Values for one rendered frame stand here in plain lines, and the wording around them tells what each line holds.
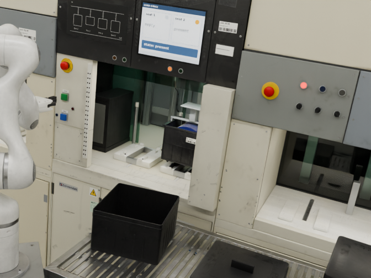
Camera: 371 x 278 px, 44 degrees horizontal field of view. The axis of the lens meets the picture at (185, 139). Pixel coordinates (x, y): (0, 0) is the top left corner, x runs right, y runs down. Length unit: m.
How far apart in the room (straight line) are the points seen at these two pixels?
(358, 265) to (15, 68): 1.24
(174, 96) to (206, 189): 1.06
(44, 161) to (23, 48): 0.99
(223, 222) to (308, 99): 0.66
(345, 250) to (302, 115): 0.52
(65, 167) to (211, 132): 0.83
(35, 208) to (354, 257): 1.64
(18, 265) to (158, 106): 1.60
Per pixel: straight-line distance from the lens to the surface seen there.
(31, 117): 1.90
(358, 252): 1.64
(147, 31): 1.98
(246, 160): 1.91
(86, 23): 2.13
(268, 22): 1.81
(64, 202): 2.43
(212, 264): 1.66
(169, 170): 2.28
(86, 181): 2.30
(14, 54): 1.55
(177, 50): 1.92
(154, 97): 3.02
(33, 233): 2.65
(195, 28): 1.88
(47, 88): 2.30
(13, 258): 1.72
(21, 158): 1.54
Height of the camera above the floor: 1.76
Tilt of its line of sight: 18 degrees down
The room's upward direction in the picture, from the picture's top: 7 degrees clockwise
